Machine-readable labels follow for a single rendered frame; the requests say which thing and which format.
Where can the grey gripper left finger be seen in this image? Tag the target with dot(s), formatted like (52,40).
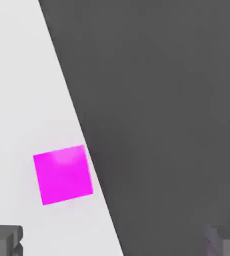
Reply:
(0,241)

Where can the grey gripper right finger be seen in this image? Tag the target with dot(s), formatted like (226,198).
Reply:
(229,243)

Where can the small magenta cube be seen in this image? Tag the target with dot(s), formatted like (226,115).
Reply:
(63,175)

